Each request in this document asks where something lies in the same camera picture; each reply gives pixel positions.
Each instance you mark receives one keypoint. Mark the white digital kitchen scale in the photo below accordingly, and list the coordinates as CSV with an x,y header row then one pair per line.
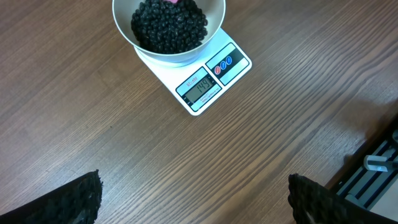
x,y
200,81

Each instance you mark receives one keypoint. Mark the white bowl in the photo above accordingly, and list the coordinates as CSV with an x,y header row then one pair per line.
x,y
214,10

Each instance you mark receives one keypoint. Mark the grey clip on rail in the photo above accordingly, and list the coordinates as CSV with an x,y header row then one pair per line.
x,y
379,163

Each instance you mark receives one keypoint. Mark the black beans in bowl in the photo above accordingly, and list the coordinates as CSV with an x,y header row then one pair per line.
x,y
164,27

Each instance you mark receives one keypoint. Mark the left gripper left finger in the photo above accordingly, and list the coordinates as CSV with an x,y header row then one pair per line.
x,y
75,202

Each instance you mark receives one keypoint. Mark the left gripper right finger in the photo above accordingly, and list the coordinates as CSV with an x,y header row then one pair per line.
x,y
312,203

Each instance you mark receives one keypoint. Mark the pink scoop blue handle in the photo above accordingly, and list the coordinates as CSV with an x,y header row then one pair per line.
x,y
172,1

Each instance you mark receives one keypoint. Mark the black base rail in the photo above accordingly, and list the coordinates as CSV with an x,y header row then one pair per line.
x,y
372,190

